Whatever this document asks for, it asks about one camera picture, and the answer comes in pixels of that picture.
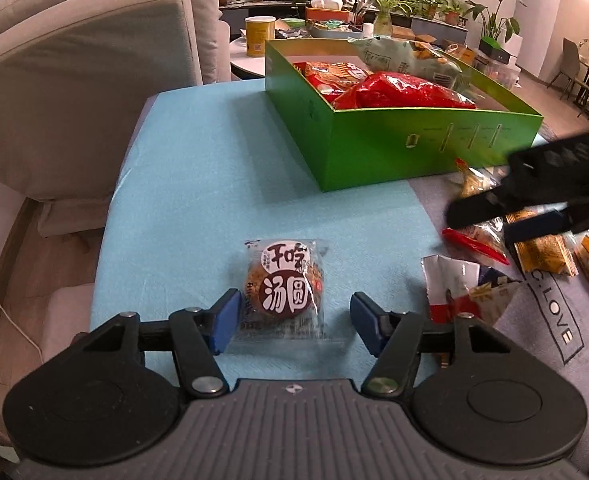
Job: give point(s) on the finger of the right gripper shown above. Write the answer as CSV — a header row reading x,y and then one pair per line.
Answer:
x,y
489,204
552,222

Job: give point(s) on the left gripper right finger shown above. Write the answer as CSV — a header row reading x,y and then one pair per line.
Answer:
x,y
393,339

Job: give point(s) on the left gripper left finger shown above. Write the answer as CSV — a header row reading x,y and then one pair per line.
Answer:
x,y
198,336

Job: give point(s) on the small yellow snack packet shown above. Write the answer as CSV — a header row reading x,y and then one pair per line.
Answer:
x,y
548,254

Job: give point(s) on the biscuit roll clear pack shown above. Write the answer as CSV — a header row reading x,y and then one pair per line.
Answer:
x,y
483,239

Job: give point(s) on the small white red packet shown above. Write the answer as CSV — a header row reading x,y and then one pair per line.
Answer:
x,y
457,286

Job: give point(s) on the round pastry brown label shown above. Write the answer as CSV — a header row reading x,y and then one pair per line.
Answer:
x,y
284,289

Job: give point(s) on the large red snack bag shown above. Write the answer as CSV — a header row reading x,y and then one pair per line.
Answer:
x,y
390,90

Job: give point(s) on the green chips snack bag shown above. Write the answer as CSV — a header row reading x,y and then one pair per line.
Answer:
x,y
410,57

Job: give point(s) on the lobster cracker snack bag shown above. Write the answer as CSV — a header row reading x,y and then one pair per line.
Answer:
x,y
331,80

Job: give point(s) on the dining chair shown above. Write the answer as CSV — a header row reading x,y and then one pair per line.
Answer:
x,y
570,66

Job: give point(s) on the blue grey table mat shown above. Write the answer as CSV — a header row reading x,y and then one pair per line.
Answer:
x,y
208,169

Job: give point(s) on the green gift box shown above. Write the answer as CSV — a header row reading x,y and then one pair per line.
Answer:
x,y
348,148

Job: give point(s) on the glass vase with plant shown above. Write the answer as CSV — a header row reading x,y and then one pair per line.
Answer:
x,y
383,25

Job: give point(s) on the blue plastic tray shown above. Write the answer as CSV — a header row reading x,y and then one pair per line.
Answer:
x,y
332,29

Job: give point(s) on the orange tissue box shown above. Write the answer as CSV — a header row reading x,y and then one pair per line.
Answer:
x,y
324,10

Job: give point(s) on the yellow cylindrical can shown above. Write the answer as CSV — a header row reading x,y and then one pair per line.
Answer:
x,y
259,30

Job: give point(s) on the beige sofa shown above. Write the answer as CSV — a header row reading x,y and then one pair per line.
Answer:
x,y
74,76

